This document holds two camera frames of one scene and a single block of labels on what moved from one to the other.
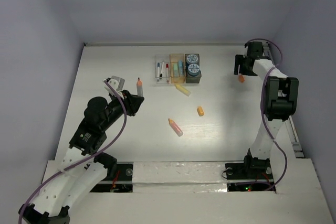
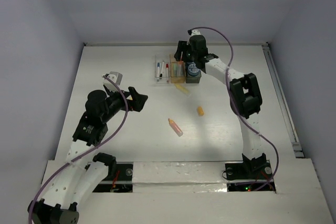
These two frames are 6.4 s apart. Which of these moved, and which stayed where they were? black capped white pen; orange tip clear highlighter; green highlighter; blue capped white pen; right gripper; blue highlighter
Moved: right gripper; orange tip clear highlighter
Stayed: blue highlighter; blue capped white pen; green highlighter; black capped white pen
